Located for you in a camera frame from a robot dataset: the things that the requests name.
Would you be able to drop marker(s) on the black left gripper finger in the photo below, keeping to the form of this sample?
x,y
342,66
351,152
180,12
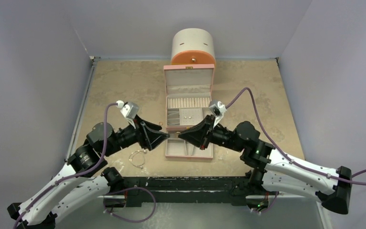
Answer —
x,y
146,125
154,139

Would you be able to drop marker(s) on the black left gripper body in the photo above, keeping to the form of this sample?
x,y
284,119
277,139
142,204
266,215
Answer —
x,y
142,125

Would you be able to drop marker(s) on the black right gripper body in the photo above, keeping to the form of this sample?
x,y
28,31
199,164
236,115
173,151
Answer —
x,y
207,132

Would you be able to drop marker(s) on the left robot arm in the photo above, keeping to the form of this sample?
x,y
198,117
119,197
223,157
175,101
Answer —
x,y
85,174

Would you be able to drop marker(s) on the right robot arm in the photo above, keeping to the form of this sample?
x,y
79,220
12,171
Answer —
x,y
273,170

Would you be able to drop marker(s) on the pink jewelry box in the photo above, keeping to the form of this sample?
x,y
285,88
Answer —
x,y
188,93

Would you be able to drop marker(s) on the silver pearl bangle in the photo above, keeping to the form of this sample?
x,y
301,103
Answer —
x,y
137,158

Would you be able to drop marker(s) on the pink box pull-out drawer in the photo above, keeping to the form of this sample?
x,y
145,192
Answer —
x,y
178,148

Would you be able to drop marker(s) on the round beige orange box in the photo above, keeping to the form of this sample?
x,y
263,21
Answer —
x,y
193,46

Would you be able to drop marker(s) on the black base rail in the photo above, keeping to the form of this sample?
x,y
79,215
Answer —
x,y
237,191

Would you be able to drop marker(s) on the aluminium frame rail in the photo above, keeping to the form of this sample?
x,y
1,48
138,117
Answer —
x,y
63,102

